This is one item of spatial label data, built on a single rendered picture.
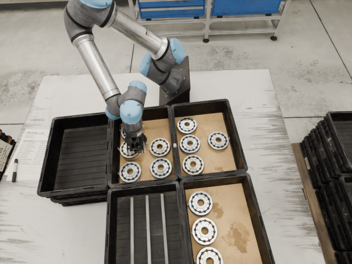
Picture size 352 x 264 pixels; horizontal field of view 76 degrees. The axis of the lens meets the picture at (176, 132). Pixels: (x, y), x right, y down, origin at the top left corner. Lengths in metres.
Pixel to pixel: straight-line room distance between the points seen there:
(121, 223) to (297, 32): 3.02
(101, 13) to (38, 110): 0.91
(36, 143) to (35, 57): 1.96
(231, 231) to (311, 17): 3.17
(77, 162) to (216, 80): 1.00
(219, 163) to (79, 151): 0.70
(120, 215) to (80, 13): 0.82
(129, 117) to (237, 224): 0.63
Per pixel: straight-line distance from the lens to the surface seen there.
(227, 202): 1.06
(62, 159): 1.27
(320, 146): 1.86
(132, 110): 0.79
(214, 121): 1.22
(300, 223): 1.27
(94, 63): 1.01
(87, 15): 1.00
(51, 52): 3.34
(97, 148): 1.22
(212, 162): 1.11
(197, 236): 0.99
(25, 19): 4.15
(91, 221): 1.25
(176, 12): 2.80
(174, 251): 1.02
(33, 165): 1.50
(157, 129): 1.19
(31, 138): 1.60
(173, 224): 1.03
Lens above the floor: 1.84
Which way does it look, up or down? 60 degrees down
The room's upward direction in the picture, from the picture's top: 5 degrees counter-clockwise
